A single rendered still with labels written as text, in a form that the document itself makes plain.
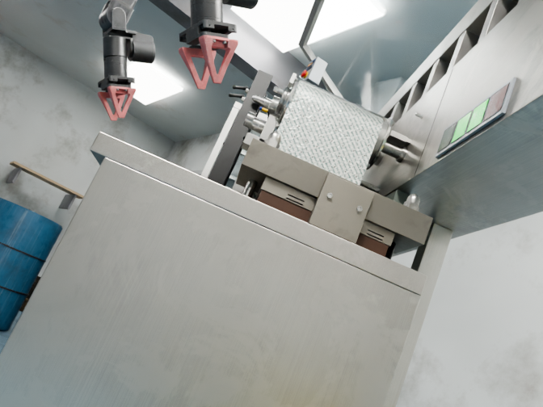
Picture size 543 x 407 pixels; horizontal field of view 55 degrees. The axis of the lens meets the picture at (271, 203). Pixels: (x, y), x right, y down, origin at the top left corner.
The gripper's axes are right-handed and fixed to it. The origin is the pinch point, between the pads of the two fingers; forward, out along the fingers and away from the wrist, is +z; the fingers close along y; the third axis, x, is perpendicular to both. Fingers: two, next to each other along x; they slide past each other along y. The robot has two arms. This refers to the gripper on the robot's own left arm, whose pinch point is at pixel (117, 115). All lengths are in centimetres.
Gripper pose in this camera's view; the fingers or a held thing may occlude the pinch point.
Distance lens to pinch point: 141.4
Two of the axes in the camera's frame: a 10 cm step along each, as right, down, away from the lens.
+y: -5.7, -0.2, 8.2
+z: 0.3, 10.0, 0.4
